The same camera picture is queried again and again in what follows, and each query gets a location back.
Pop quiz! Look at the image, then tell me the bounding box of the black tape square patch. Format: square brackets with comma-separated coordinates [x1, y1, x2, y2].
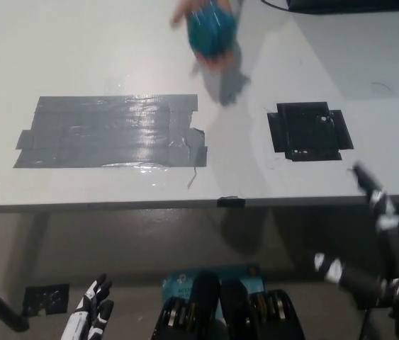
[266, 101, 355, 163]

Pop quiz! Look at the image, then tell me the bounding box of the grey duct tape patch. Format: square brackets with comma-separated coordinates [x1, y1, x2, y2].
[12, 93, 209, 169]

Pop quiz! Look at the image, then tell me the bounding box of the black cable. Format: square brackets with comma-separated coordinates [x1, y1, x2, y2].
[260, 0, 292, 11]

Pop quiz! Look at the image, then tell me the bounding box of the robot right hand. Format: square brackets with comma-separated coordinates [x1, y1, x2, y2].
[313, 161, 399, 322]

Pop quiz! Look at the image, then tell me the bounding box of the person's hand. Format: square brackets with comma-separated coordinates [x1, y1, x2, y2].
[169, 0, 243, 33]

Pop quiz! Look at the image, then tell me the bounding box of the small black tape strip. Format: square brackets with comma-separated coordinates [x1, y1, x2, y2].
[216, 195, 247, 208]

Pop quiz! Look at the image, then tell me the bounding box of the black tape piece on floor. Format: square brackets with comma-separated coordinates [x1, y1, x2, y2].
[21, 283, 71, 318]

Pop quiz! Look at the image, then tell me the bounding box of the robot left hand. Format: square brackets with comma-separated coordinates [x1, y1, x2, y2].
[60, 272, 115, 340]

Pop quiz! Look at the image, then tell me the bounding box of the black flat device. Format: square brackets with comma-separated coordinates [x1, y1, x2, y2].
[285, 0, 399, 16]

